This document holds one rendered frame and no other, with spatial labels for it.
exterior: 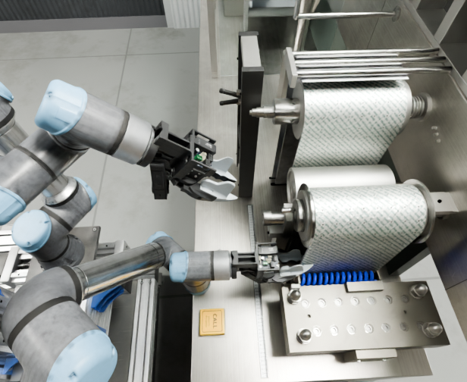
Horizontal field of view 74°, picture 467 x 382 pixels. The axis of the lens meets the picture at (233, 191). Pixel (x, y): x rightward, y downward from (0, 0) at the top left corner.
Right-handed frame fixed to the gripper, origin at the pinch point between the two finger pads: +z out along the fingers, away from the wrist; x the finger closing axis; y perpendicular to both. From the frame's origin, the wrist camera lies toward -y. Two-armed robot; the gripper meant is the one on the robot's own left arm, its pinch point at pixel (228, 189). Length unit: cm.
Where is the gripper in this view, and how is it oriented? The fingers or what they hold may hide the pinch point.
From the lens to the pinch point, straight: 64.6
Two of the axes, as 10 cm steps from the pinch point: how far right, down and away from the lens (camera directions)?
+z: 7.7, 3.2, 5.6
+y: 6.4, -4.4, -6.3
